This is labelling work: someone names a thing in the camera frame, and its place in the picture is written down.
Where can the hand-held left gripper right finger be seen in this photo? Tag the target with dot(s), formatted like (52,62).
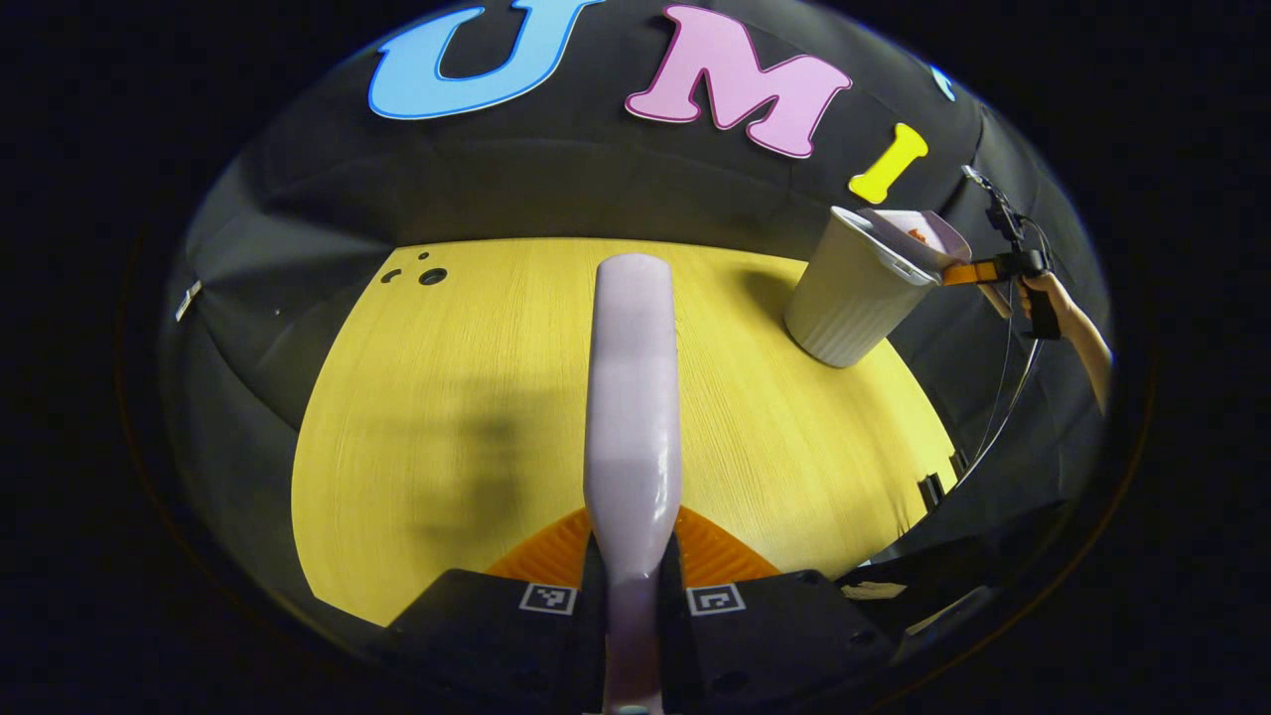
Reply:
(755,636)

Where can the black backdrop cloth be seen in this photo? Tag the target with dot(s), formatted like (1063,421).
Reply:
(596,189)

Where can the white ribbed garbage bin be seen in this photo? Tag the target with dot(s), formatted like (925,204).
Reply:
(854,298)

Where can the small pink broom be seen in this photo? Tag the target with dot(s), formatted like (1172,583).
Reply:
(634,397)

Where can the silver metal clip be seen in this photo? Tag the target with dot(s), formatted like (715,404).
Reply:
(187,299)

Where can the pale grey dustpan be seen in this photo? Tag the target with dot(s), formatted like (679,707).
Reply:
(938,233)

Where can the yellow wooden desktop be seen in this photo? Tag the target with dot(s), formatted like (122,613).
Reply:
(447,348)

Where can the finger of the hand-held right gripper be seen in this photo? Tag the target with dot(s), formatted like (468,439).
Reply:
(971,273)

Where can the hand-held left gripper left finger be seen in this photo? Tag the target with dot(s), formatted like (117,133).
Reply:
(496,636)

